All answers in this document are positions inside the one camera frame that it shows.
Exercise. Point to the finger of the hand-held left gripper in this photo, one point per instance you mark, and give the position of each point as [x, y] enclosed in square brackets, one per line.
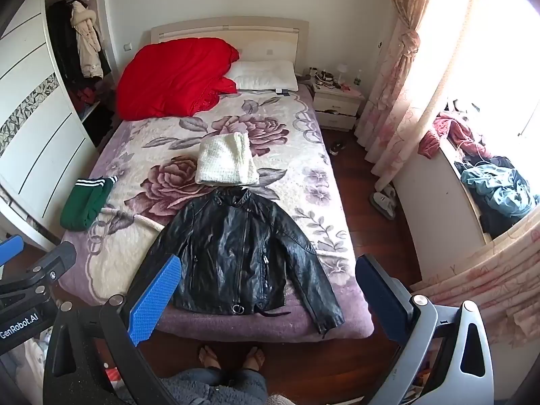
[10, 249]
[59, 259]

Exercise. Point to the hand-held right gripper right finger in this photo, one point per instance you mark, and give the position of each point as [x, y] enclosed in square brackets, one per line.
[377, 299]

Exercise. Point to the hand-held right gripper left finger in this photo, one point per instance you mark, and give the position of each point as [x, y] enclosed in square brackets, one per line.
[154, 299]

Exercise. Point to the black leather jacket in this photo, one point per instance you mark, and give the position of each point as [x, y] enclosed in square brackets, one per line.
[236, 253]

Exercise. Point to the folded clothes on shelf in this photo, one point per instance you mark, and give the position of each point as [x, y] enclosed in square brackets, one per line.
[84, 99]

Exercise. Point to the dark hanging clothes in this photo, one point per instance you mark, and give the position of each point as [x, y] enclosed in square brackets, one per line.
[61, 46]

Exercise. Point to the green pants with white stripes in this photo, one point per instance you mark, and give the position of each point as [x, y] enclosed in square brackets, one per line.
[86, 202]

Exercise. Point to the person's left foot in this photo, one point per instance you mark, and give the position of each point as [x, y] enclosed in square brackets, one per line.
[209, 357]

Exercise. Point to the person's foot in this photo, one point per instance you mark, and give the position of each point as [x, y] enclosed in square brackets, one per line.
[209, 357]
[255, 358]

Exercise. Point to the white slippers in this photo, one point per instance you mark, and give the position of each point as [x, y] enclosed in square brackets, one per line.
[384, 202]

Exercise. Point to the pink floral curtain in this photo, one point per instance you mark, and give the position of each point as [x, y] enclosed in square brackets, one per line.
[485, 282]
[405, 71]

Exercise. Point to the person's grey pants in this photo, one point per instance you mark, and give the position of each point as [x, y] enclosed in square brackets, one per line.
[219, 388]

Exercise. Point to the person's right foot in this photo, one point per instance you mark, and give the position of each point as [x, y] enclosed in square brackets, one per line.
[255, 358]

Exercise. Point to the white wardrobe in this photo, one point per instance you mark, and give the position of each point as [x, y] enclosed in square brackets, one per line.
[38, 126]

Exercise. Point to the black shoes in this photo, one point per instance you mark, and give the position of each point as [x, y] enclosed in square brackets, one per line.
[337, 147]

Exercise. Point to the white knitted sweater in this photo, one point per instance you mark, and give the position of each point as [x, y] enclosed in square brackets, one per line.
[228, 160]

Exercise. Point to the teal garment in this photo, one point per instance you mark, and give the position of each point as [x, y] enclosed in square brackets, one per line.
[493, 190]

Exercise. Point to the dark red garment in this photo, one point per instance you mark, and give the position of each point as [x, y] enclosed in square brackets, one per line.
[447, 133]

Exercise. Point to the beige nightstand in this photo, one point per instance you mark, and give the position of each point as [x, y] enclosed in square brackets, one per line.
[337, 105]

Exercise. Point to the red quilt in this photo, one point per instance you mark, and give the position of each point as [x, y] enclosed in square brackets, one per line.
[173, 78]

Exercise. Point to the green bottle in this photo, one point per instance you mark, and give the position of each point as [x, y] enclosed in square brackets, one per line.
[358, 79]

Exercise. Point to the cream hanging coat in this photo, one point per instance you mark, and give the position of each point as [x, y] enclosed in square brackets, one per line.
[87, 38]

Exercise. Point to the small white table lamp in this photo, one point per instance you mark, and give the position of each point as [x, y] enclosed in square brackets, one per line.
[341, 71]

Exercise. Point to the white pillow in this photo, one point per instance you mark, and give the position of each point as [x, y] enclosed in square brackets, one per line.
[265, 75]

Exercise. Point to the beige wooden bed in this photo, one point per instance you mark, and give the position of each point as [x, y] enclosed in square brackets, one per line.
[274, 36]

